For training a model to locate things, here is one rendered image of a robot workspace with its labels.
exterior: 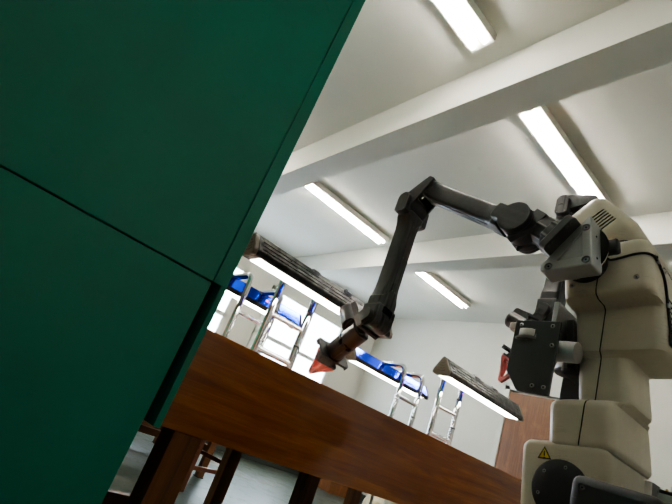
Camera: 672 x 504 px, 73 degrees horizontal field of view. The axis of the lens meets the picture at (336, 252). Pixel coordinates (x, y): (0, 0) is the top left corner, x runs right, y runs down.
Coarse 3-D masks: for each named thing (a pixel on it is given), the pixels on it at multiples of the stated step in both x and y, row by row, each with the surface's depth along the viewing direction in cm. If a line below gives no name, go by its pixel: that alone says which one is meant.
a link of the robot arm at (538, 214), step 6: (540, 210) 99; (534, 216) 99; (540, 216) 98; (534, 222) 98; (528, 228) 99; (510, 234) 101; (516, 234) 100; (522, 234) 100; (528, 234) 100; (510, 240) 101; (516, 240) 102; (522, 240) 102; (528, 240) 101; (516, 246) 104; (522, 246) 103
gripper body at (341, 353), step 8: (320, 344) 121; (328, 344) 123; (336, 344) 120; (344, 344) 119; (320, 352) 119; (328, 352) 121; (336, 352) 120; (344, 352) 120; (336, 360) 121; (344, 360) 125; (344, 368) 124
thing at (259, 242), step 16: (256, 240) 129; (256, 256) 128; (272, 256) 130; (288, 256) 137; (288, 272) 133; (304, 272) 138; (320, 288) 140; (336, 288) 147; (336, 304) 144; (384, 336) 158
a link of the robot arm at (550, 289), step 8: (560, 200) 147; (568, 200) 145; (560, 208) 146; (568, 208) 144; (560, 216) 147; (544, 288) 138; (552, 288) 136; (560, 288) 135; (544, 296) 136; (552, 296) 134; (560, 296) 135; (552, 304) 133; (552, 312) 132; (544, 320) 134
